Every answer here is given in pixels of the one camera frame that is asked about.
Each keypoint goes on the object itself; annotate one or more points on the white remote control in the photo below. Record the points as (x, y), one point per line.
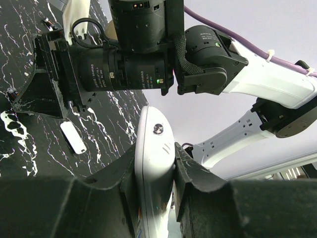
(154, 167)

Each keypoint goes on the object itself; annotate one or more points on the cream bowl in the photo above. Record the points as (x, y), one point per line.
(110, 31)

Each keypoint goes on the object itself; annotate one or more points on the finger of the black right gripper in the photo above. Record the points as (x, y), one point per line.
(42, 95)
(47, 64)

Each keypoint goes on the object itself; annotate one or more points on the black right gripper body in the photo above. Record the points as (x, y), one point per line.
(72, 87)

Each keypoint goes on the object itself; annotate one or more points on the black orange battery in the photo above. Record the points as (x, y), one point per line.
(49, 24)
(12, 93)

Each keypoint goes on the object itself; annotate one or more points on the white battery cover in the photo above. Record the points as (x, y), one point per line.
(73, 137)

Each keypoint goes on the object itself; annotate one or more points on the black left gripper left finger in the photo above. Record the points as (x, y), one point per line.
(104, 205)

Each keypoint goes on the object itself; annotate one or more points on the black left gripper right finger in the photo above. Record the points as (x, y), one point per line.
(210, 207)

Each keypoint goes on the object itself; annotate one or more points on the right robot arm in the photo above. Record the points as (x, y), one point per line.
(150, 45)

